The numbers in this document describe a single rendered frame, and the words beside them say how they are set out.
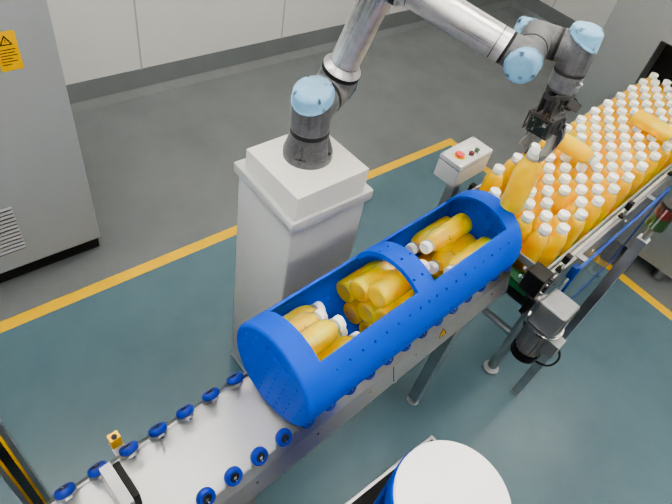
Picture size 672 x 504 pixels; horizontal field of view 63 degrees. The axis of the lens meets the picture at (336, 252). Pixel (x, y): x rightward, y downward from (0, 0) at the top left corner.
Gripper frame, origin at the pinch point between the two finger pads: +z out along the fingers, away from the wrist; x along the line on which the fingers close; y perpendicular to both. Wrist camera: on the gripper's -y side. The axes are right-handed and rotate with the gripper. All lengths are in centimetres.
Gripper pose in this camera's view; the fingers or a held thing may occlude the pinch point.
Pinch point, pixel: (535, 153)
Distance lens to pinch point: 161.8
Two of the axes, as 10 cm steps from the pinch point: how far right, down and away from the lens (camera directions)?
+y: -7.3, 4.2, -5.4
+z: -1.3, 7.0, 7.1
